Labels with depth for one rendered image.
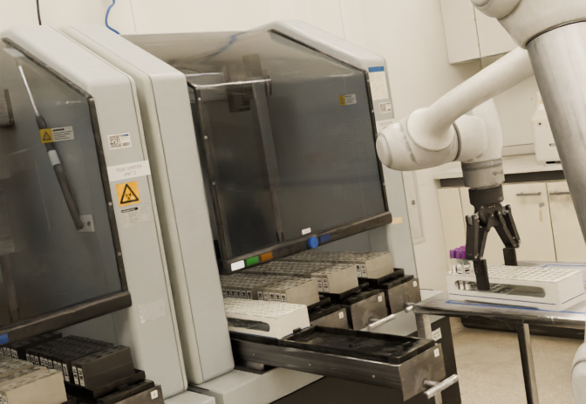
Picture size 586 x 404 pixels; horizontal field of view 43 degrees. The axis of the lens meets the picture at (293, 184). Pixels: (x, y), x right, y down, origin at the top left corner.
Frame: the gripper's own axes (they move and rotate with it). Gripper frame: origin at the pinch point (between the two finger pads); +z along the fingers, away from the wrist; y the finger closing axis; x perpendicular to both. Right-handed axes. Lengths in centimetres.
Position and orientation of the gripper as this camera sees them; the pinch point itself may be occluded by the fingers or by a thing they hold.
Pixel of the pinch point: (497, 274)
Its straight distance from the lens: 174.6
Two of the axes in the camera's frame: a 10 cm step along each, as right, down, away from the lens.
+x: -6.1, 0.4, 7.9
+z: 1.6, 9.8, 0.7
